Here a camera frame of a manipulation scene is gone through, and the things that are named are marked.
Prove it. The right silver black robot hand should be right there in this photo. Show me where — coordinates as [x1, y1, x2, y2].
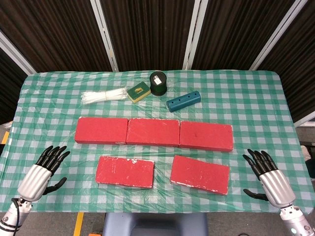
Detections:
[242, 148, 296, 207]

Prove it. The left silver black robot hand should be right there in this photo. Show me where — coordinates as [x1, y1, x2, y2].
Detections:
[17, 145, 71, 203]

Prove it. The red brick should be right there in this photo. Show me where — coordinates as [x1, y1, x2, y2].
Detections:
[126, 118, 181, 148]
[179, 120, 234, 152]
[95, 155, 155, 189]
[74, 117, 129, 145]
[169, 154, 231, 196]

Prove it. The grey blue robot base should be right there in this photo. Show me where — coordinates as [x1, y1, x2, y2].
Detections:
[102, 211, 209, 236]

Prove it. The blue block with holes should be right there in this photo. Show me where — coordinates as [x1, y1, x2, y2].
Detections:
[166, 90, 201, 113]

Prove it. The yellow floor tape strip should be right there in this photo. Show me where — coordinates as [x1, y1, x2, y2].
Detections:
[73, 212, 85, 236]
[0, 131, 10, 152]

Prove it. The green white checked tablecloth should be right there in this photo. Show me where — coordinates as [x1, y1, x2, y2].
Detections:
[0, 70, 315, 214]

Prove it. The white stick bundle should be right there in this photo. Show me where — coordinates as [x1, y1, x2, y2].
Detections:
[81, 88, 128, 106]

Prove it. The green yellow sponge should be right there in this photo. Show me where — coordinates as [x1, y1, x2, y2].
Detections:
[126, 83, 151, 103]

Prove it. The dark green cylinder can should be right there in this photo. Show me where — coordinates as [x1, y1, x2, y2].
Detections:
[149, 71, 167, 96]

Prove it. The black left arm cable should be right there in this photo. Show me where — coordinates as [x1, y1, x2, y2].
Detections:
[11, 198, 22, 236]

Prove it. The white partition frame post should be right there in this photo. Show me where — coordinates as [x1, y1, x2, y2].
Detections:
[249, 0, 310, 71]
[182, 0, 209, 71]
[294, 110, 315, 128]
[0, 30, 37, 76]
[90, 0, 120, 72]

